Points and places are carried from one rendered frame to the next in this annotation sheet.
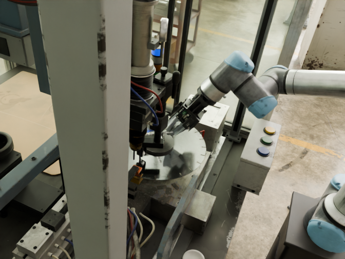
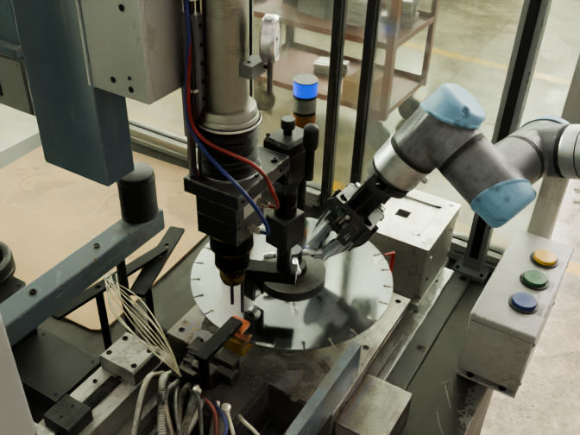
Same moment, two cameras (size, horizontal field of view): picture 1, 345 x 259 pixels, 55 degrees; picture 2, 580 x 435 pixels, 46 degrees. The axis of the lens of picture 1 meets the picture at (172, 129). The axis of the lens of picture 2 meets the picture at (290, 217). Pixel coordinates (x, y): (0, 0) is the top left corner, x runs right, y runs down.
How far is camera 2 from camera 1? 0.12 m
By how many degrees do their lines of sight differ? 10
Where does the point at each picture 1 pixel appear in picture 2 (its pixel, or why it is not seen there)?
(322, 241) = not seen: outside the picture
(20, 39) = (17, 63)
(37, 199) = (49, 375)
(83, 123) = not seen: outside the picture
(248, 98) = (469, 184)
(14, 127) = (36, 236)
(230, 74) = (431, 132)
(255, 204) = (535, 422)
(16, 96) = (48, 178)
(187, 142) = (354, 275)
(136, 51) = (217, 82)
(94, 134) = not seen: outside the picture
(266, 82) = (512, 150)
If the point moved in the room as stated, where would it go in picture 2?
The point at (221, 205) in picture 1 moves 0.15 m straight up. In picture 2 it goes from (426, 413) to (440, 351)
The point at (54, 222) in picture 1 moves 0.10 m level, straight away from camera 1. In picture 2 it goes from (69, 420) to (68, 368)
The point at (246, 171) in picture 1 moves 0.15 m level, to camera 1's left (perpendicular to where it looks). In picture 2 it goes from (485, 343) to (396, 327)
